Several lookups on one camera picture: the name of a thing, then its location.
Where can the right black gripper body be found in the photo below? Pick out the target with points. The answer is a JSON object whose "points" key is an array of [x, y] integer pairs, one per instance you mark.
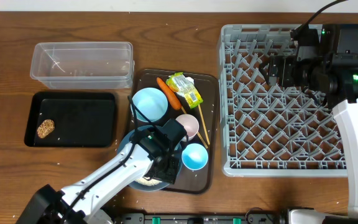
{"points": [[293, 74]]}

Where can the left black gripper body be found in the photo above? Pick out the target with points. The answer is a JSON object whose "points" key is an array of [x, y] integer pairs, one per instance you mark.
{"points": [[170, 173]]}

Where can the white rice pile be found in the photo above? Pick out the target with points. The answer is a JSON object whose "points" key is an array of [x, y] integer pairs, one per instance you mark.
{"points": [[148, 181]]}

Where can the dark blue plate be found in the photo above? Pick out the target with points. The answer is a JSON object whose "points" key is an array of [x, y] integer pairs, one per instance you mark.
{"points": [[123, 146]]}

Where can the light blue bowl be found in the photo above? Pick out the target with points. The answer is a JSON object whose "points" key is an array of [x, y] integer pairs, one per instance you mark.
{"points": [[151, 102]]}

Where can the brown food scrap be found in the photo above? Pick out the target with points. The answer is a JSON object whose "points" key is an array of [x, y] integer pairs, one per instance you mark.
{"points": [[46, 128]]}

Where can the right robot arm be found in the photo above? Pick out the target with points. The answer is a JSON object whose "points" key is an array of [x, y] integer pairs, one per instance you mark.
{"points": [[326, 60]]}

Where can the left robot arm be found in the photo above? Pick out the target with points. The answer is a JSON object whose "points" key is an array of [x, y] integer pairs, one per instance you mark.
{"points": [[149, 153]]}

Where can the grey dishwasher rack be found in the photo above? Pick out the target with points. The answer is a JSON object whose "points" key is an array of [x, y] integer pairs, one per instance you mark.
{"points": [[270, 131]]}

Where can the light blue cup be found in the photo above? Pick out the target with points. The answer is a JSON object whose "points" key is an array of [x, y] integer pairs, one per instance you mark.
{"points": [[195, 156]]}

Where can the pink cup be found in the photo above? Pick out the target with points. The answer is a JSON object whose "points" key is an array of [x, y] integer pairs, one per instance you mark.
{"points": [[190, 124]]}

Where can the orange carrot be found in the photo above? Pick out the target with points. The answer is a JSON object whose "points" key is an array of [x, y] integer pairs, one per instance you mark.
{"points": [[171, 97]]}

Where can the brown serving tray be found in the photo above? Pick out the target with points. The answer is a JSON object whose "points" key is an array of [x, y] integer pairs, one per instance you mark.
{"points": [[188, 181]]}

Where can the green yellow snack wrapper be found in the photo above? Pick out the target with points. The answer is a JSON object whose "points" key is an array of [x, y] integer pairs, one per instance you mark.
{"points": [[184, 87]]}

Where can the black plastic tray bin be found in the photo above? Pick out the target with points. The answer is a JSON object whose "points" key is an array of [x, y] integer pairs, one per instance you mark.
{"points": [[82, 119]]}

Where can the clear plastic storage bin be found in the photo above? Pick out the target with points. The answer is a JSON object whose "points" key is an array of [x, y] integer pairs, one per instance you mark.
{"points": [[83, 65]]}

